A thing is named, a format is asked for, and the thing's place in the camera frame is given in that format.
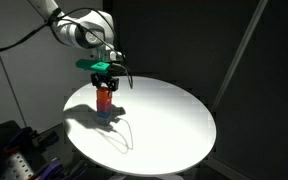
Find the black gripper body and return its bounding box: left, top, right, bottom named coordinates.
left=90, top=73, right=119, bottom=86

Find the orange block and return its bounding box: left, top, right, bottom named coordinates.
left=96, top=87, right=112, bottom=102

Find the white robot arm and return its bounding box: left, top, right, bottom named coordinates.
left=28, top=0, right=123, bottom=91

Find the magenta block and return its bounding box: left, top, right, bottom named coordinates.
left=97, top=100, right=112, bottom=112

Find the blue block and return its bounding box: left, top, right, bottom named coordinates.
left=97, top=110, right=112, bottom=119

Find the grey bottom block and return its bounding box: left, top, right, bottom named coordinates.
left=96, top=117, right=112, bottom=126

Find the round white table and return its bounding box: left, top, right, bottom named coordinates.
left=63, top=76, right=216, bottom=180

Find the purple clamp upper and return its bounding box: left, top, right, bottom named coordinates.
left=4, top=127, right=37, bottom=153

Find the purple clamp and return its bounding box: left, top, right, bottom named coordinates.
left=27, top=160, right=63, bottom=180
left=4, top=127, right=37, bottom=153

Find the purple clamp lower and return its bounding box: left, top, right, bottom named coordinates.
left=27, top=160, right=63, bottom=180

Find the perforated metal plate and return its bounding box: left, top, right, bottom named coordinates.
left=0, top=153, right=34, bottom=180

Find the grey diagonal pole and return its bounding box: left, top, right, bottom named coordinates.
left=211, top=0, right=269, bottom=112

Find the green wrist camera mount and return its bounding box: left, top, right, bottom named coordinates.
left=75, top=59, right=110, bottom=74

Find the thin black wall cable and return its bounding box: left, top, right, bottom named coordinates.
left=0, top=13, right=28, bottom=128

